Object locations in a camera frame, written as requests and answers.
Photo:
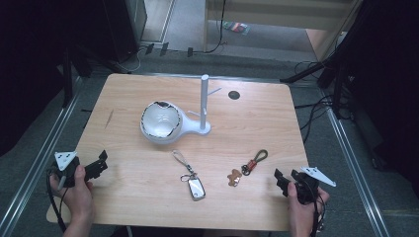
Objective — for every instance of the white key stand with bowl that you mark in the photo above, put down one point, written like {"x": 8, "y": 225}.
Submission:
{"x": 164, "y": 123}

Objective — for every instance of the person's right hand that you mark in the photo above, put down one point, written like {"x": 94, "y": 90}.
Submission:
{"x": 300, "y": 210}

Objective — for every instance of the aluminium floor rail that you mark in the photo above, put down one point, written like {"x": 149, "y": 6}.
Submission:
{"x": 36, "y": 164}
{"x": 357, "y": 177}

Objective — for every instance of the person's left hand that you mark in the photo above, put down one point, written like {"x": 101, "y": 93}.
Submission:
{"x": 79, "y": 197}

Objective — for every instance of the black metal stand leg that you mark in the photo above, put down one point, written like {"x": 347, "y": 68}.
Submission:
{"x": 67, "y": 82}
{"x": 303, "y": 73}

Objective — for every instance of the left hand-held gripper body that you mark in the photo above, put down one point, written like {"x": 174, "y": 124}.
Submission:
{"x": 64, "y": 159}

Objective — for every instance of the colourful packet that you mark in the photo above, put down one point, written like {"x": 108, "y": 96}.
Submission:
{"x": 235, "y": 27}

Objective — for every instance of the black cabinet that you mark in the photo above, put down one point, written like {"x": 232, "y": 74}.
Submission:
{"x": 122, "y": 26}

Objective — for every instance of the brown gingerbread figure charm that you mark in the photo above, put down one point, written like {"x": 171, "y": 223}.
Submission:
{"x": 234, "y": 178}

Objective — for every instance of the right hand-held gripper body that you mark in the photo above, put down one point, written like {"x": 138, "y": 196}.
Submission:
{"x": 308, "y": 189}

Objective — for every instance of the dark round table grommet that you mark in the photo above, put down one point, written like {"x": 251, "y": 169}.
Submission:
{"x": 234, "y": 95}

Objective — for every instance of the light wooden furniture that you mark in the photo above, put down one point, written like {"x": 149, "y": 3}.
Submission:
{"x": 322, "y": 39}

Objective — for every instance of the black curtain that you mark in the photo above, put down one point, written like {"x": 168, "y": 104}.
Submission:
{"x": 36, "y": 65}
{"x": 388, "y": 82}

